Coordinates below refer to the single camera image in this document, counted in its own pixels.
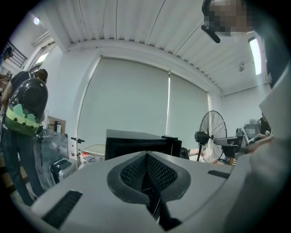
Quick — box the transparent plastic table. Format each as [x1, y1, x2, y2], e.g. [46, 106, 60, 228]
[33, 133, 69, 189]

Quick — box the person's head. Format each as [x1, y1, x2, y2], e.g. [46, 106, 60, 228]
[203, 0, 256, 38]

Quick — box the white roller blind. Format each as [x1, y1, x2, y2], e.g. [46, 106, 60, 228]
[76, 56, 171, 146]
[165, 72, 209, 151]

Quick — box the black pedestal fan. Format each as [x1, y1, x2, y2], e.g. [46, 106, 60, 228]
[194, 110, 228, 164]

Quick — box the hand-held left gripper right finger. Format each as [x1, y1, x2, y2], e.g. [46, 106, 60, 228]
[145, 151, 236, 232]

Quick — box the black metal railing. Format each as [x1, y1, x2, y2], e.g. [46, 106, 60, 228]
[2, 41, 28, 69]

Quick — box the black mini fridge cabinet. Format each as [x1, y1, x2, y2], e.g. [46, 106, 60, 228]
[104, 129, 183, 162]

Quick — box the silver wheeled case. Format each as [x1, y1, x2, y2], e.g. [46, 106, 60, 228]
[50, 158, 79, 184]

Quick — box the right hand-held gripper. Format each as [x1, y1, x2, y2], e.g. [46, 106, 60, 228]
[213, 127, 252, 158]

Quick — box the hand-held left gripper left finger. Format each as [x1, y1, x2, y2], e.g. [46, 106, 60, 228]
[30, 151, 165, 233]

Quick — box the round white wire side table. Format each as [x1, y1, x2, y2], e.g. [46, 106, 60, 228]
[82, 144, 106, 165]

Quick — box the black head-mounted camera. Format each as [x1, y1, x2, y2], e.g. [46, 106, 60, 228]
[201, 0, 221, 44]

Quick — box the brown cardboard box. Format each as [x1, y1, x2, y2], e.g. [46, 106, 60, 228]
[46, 116, 67, 133]

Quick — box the ceiling strip light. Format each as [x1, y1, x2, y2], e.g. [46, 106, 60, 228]
[247, 36, 262, 76]

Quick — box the grey scooter handlebar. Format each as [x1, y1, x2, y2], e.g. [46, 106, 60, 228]
[70, 137, 85, 170]

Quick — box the person's black shirt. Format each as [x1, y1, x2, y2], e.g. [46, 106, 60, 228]
[256, 21, 291, 90]

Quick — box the person's right forearm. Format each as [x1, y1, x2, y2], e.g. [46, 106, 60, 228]
[247, 135, 275, 153]

